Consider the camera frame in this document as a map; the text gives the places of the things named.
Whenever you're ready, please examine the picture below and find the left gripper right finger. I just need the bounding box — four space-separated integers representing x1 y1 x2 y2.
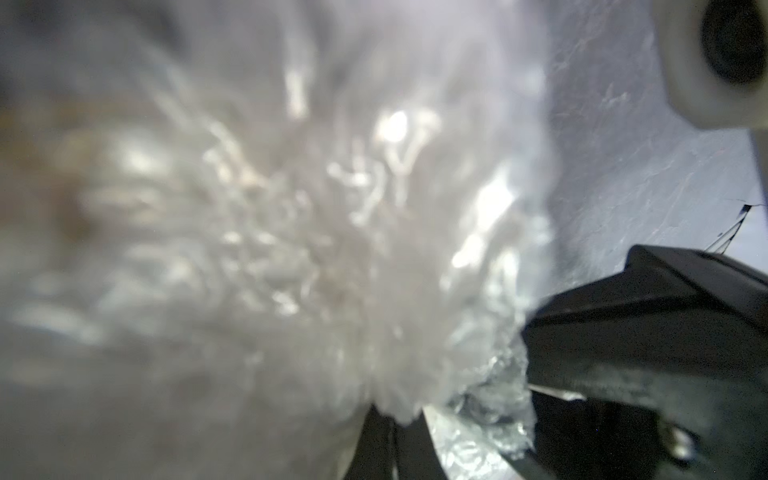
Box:
394 414 447 480

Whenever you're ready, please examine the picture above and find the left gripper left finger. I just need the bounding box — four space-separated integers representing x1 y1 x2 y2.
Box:
343 407 395 480

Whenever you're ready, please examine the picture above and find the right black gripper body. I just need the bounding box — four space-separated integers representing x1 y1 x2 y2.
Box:
513 245 767 479

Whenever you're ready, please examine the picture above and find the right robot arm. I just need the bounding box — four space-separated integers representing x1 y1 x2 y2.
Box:
512 1 767 479

